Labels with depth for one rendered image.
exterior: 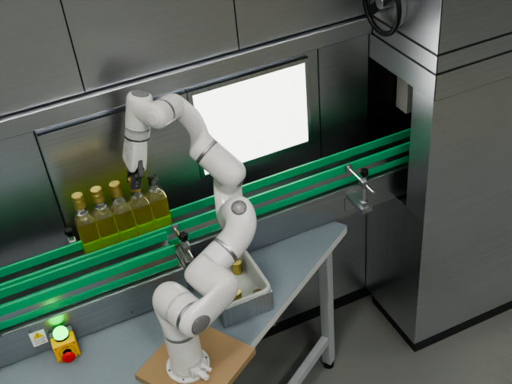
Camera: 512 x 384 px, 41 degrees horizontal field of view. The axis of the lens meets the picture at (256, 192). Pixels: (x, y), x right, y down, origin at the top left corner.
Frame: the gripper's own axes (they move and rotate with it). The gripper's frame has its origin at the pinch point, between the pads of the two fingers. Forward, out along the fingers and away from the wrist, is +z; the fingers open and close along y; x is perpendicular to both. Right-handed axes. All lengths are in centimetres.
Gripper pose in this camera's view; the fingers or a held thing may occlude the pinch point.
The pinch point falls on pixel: (133, 180)
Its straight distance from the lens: 212.9
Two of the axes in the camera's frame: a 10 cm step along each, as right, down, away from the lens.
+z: -1.5, 8.5, 5.1
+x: 9.0, -1.0, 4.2
